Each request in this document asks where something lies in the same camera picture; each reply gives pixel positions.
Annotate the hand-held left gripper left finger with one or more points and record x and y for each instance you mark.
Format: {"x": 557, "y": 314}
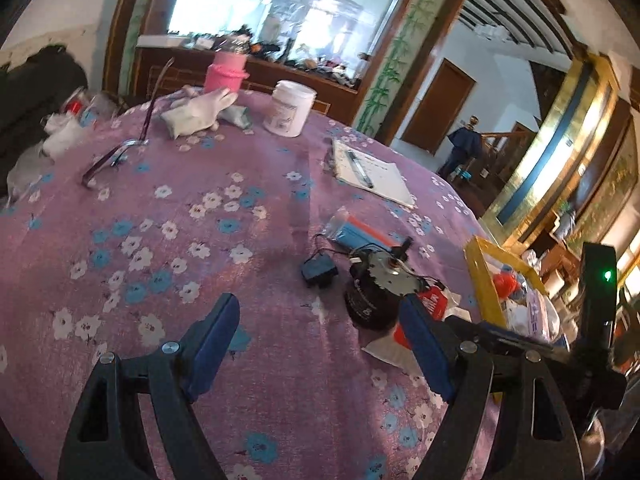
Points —
{"x": 215, "y": 345}

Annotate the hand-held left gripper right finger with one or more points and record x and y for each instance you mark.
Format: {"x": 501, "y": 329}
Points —
{"x": 425, "y": 350}

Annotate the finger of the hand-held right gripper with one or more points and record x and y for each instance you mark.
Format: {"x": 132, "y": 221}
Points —
{"x": 505, "y": 336}

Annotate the white packet with red label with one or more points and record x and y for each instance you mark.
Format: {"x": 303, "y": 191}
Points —
{"x": 435, "y": 302}

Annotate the red plastic bag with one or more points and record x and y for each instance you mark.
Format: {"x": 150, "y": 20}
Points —
{"x": 506, "y": 284}

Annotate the yellow cardboard box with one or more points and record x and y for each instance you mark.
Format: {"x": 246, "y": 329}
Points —
{"x": 482, "y": 280}

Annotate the white tissue pack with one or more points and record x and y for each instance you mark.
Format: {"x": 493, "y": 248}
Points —
{"x": 530, "y": 312}

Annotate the black electric motor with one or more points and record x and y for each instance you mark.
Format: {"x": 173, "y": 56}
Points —
{"x": 370, "y": 295}

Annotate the black power adapter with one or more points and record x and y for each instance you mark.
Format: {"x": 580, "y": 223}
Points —
{"x": 319, "y": 270}

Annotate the blue and orange packet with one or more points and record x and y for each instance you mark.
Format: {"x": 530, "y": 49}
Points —
{"x": 355, "y": 232}

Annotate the white notepad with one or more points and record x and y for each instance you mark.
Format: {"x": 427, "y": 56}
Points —
{"x": 385, "y": 180}

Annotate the wooden staircase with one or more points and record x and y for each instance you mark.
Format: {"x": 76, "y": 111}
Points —
{"x": 505, "y": 155}

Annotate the black pen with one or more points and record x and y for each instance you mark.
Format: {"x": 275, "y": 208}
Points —
{"x": 360, "y": 167}

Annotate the dark eyeglasses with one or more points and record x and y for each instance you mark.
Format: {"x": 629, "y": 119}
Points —
{"x": 102, "y": 162}

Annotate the pale green packet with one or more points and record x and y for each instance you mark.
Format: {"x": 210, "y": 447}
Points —
{"x": 239, "y": 115}

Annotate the white glove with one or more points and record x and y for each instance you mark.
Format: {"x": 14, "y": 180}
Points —
{"x": 195, "y": 112}

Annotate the brown wooden door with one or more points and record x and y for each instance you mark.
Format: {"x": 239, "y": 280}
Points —
{"x": 440, "y": 105}

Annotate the white plastic jar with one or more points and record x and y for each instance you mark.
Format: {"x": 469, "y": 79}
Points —
{"x": 290, "y": 110}

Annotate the clear plastic bags pile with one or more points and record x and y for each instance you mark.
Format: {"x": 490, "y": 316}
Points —
{"x": 62, "y": 137}

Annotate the pink bottle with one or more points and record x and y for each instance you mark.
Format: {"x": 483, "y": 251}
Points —
{"x": 225, "y": 75}

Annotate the wooden sideboard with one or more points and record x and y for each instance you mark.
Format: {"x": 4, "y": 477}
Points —
{"x": 170, "y": 67}

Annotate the black bag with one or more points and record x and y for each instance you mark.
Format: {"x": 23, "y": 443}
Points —
{"x": 35, "y": 85}

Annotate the wood-framed wall mirror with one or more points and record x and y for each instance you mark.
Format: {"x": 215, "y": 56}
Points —
{"x": 300, "y": 10}

